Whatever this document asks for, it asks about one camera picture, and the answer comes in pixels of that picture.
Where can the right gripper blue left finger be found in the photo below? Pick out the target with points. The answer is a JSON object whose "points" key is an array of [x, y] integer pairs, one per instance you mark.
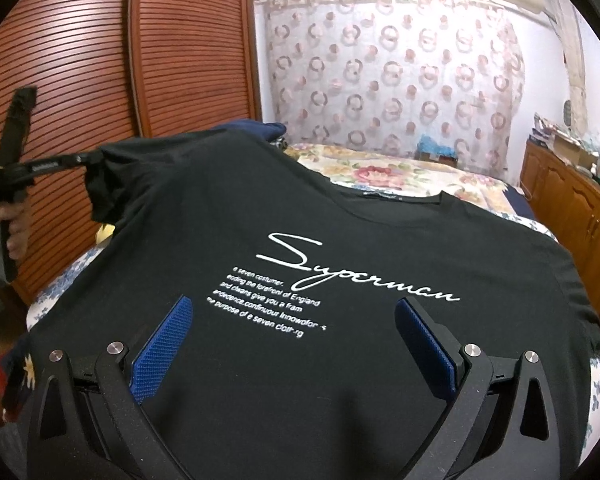
{"points": [[151, 364]]}

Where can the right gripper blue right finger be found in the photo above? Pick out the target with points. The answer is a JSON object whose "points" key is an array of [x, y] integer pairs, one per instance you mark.
{"points": [[434, 349]]}

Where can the black Superman t-shirt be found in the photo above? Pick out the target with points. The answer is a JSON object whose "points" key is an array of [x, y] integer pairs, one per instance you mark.
{"points": [[293, 367]]}

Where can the floral bed cover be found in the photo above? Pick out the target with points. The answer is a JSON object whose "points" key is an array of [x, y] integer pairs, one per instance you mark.
{"points": [[392, 175]]}

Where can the wooden sideboard cabinet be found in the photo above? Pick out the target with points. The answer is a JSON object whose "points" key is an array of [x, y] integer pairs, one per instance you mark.
{"points": [[568, 203]]}

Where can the blue item at bed head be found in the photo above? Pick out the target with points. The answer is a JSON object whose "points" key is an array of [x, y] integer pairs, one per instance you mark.
{"points": [[429, 150]]}

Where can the folded navy blue garment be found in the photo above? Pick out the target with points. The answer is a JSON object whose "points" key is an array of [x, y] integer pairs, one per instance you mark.
{"points": [[267, 131]]}

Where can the circle patterned sheer curtain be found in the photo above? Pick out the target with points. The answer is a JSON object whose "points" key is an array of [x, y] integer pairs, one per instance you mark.
{"points": [[376, 75]]}

